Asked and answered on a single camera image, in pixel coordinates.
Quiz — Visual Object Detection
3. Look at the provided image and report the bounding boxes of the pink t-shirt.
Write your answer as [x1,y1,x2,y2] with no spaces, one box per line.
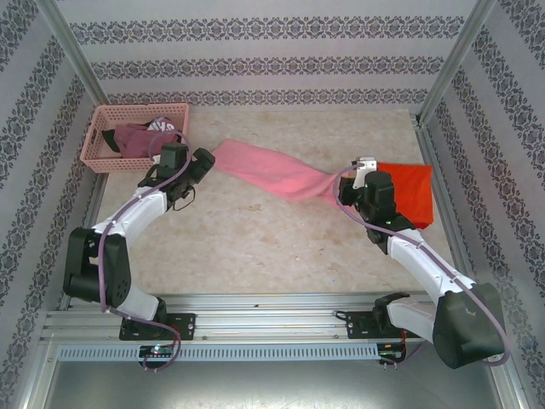
[211,138,342,203]

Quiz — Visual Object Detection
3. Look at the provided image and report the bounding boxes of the folded orange-red t-shirt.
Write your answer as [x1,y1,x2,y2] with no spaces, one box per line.
[376,161,435,230]

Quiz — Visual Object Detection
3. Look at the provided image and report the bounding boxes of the purple garment with white letters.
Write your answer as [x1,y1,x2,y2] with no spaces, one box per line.
[144,115,176,133]

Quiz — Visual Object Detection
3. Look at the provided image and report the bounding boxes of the maroon t-shirt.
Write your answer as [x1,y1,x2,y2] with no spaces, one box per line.
[112,123,180,159]

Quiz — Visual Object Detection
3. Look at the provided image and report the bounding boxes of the pink plastic lattice basket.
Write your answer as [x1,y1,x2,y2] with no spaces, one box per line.
[79,102,191,174]

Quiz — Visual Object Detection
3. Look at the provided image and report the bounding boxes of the right controller circuit board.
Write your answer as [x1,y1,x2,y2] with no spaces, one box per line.
[378,343,408,363]

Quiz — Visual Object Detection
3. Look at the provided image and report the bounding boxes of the controller circuit board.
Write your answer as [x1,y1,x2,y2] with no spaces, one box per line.
[139,344,175,359]
[378,343,408,363]

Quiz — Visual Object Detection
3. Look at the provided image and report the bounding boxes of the left controller circuit board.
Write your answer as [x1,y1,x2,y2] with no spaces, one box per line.
[139,344,175,359]

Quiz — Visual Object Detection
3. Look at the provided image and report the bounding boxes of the grey metal sheet panel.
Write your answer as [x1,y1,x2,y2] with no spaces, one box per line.
[42,360,523,409]

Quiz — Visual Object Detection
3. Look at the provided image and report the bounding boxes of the thin black left gripper cable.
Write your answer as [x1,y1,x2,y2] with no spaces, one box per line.
[171,187,198,213]

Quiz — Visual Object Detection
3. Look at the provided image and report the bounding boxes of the aluminium table side rail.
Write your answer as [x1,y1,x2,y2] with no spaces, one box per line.
[58,172,110,310]
[415,111,485,308]

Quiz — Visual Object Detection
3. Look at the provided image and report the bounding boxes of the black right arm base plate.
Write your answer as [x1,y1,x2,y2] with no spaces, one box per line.
[345,310,422,341]

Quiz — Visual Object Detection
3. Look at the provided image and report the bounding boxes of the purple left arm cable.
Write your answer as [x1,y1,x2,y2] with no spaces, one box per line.
[98,130,196,372]

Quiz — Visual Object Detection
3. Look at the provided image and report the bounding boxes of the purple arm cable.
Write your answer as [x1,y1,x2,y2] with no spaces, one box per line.
[98,130,196,372]
[333,167,511,370]

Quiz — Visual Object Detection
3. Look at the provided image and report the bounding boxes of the aluminium rail frame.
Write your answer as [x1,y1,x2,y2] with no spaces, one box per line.
[40,291,502,344]

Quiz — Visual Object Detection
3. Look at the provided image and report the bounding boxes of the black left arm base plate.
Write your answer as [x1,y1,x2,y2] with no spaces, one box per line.
[118,313,197,342]

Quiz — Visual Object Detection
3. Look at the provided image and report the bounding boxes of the aluminium corner post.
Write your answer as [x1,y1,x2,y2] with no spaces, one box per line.
[40,0,112,129]
[415,0,504,129]

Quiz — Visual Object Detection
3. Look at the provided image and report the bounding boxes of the slotted grey cable duct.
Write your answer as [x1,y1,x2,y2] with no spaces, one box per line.
[57,343,380,362]

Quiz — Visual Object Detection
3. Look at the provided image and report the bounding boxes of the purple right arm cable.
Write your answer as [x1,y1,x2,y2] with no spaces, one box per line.
[333,167,511,370]

